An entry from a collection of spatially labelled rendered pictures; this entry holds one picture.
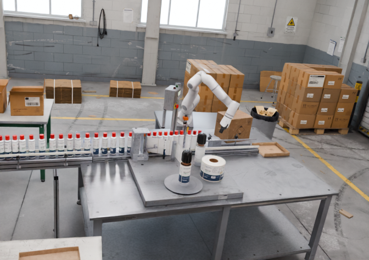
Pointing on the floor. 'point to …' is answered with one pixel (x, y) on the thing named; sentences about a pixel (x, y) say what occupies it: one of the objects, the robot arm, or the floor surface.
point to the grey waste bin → (264, 126)
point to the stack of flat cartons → (63, 91)
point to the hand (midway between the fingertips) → (221, 130)
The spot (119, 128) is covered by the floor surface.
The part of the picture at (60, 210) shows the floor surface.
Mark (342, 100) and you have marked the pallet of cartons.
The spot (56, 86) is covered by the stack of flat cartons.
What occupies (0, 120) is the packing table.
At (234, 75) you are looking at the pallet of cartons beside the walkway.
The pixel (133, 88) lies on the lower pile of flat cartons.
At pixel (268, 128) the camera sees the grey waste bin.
